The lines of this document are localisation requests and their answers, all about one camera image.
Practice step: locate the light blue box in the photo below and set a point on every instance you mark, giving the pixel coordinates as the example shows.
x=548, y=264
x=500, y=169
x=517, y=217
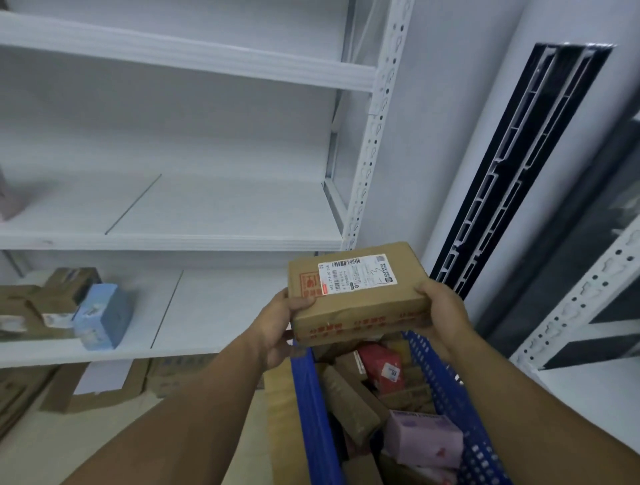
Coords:
x=107, y=315

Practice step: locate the pile of parcels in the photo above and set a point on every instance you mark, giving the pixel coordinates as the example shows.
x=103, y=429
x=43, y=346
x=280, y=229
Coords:
x=350, y=404

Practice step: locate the torn brown cardboard sheet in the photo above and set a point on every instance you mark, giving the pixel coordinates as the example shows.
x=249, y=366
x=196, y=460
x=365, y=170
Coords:
x=60, y=394

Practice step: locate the white standing air conditioner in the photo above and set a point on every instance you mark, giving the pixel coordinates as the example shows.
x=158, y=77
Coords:
x=500, y=75

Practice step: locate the person's right hand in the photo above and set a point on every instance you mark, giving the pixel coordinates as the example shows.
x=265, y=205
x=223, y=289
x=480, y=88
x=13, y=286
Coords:
x=447, y=320

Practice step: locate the small wooden table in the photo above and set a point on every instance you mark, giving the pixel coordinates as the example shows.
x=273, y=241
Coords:
x=282, y=429

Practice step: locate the bottom-shelf brown parcels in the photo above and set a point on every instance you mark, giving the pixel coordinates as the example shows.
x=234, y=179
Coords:
x=360, y=310

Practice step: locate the small red box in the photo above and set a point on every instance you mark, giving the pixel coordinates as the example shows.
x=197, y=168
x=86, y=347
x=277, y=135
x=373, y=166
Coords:
x=375, y=362

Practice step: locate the brown parcel white label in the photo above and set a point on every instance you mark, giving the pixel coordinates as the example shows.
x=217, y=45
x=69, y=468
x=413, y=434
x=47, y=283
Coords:
x=65, y=285

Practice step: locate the blue plastic crate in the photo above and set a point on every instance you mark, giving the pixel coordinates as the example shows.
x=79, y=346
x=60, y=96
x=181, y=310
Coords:
x=312, y=424

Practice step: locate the green printed cardboard box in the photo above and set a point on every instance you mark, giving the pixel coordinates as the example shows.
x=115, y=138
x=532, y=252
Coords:
x=20, y=300

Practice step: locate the person's right forearm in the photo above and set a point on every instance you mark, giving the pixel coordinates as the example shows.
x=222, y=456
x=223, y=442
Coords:
x=540, y=414

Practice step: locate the pink package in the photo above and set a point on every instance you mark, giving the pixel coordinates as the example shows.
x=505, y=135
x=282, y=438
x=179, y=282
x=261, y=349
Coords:
x=9, y=200

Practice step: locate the clear plastic wrap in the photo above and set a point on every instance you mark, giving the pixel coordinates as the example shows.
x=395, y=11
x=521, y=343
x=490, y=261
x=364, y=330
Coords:
x=627, y=205

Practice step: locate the person's left forearm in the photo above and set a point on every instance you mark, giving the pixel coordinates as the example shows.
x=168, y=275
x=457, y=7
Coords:
x=190, y=419

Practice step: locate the white metal shelf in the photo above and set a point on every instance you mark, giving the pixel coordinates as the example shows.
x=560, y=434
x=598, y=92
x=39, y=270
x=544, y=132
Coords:
x=225, y=215
x=595, y=399

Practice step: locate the person's left hand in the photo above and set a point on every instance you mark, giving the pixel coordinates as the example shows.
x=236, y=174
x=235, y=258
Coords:
x=280, y=330

